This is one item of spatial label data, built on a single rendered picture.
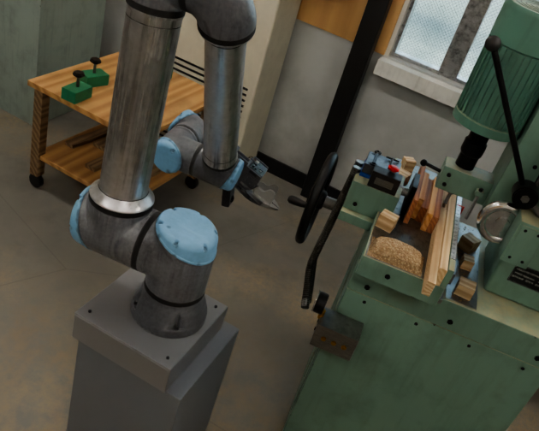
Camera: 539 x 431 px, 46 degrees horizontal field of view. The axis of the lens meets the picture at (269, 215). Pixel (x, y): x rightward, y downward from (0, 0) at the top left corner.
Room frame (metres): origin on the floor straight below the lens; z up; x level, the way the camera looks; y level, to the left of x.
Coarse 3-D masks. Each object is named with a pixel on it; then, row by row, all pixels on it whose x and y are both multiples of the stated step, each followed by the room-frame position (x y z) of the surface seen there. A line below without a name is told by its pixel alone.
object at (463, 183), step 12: (444, 168) 1.55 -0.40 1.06; (456, 168) 1.55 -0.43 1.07; (480, 168) 1.60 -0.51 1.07; (444, 180) 1.54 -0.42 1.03; (456, 180) 1.54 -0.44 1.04; (468, 180) 1.54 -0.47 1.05; (480, 180) 1.53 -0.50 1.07; (492, 180) 1.55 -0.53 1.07; (456, 192) 1.54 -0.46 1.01; (468, 192) 1.53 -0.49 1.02
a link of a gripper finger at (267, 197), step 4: (256, 188) 1.52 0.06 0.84; (252, 192) 1.52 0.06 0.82; (256, 192) 1.52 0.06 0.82; (260, 192) 1.52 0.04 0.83; (264, 192) 1.52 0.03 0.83; (268, 192) 1.52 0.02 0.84; (272, 192) 1.52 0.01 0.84; (256, 196) 1.51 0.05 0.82; (260, 196) 1.52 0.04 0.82; (264, 196) 1.52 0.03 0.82; (268, 196) 1.52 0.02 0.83; (272, 196) 1.52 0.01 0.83; (264, 200) 1.52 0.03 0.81; (268, 200) 1.52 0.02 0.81; (272, 200) 1.52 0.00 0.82; (264, 204) 1.51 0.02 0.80; (268, 204) 1.51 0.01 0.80; (272, 204) 1.53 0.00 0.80; (268, 208) 1.52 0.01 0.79; (272, 208) 1.52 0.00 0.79; (276, 208) 1.53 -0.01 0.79
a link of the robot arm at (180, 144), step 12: (168, 132) 1.49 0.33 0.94; (180, 132) 1.48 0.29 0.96; (192, 132) 1.51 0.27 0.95; (168, 144) 1.41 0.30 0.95; (180, 144) 1.43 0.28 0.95; (192, 144) 1.44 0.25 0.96; (156, 156) 1.41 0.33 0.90; (168, 156) 1.40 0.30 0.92; (180, 156) 1.40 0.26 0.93; (168, 168) 1.40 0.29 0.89; (180, 168) 1.41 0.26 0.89
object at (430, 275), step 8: (440, 216) 1.51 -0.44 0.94; (440, 224) 1.47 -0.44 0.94; (432, 232) 1.47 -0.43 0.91; (440, 232) 1.43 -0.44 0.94; (432, 240) 1.41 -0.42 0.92; (440, 240) 1.39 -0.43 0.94; (432, 248) 1.35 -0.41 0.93; (440, 248) 1.35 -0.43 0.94; (432, 256) 1.31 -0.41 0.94; (432, 264) 1.27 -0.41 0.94; (432, 272) 1.24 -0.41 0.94; (424, 280) 1.23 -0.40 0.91; (432, 280) 1.20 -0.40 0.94; (424, 288) 1.20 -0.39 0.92; (432, 288) 1.20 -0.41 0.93
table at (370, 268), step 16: (400, 160) 1.86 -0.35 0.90; (432, 176) 1.82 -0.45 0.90; (400, 208) 1.56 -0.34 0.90; (352, 224) 1.49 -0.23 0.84; (368, 224) 1.49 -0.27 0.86; (400, 224) 1.47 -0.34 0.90; (416, 224) 1.50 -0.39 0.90; (368, 240) 1.35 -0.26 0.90; (400, 240) 1.39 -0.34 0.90; (416, 240) 1.42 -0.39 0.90; (368, 256) 1.28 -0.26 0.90; (368, 272) 1.27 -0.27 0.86; (384, 272) 1.27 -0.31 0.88; (400, 272) 1.26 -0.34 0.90; (400, 288) 1.26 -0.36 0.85; (416, 288) 1.25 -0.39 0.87; (432, 304) 1.25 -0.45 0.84
